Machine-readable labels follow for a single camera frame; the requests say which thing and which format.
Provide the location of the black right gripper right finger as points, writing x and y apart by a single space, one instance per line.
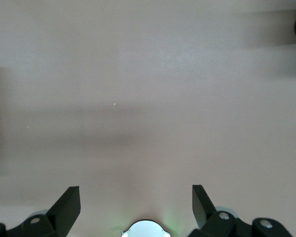
202 209

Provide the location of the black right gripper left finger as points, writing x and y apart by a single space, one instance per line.
64 209

